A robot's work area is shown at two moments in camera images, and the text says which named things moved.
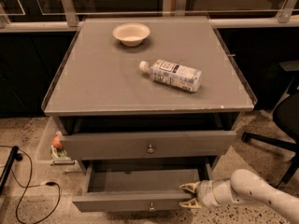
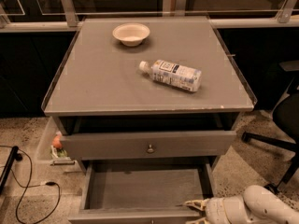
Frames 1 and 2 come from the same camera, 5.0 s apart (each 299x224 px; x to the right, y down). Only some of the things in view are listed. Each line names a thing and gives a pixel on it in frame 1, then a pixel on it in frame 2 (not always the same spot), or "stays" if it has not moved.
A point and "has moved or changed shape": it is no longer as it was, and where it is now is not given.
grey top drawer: x=127 y=145 stays
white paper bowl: x=132 y=34 stays
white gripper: x=206 y=194 → x=216 y=209
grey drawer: x=139 y=186 has moved or changed shape
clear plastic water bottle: x=174 y=74 stays
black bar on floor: x=14 y=156 stays
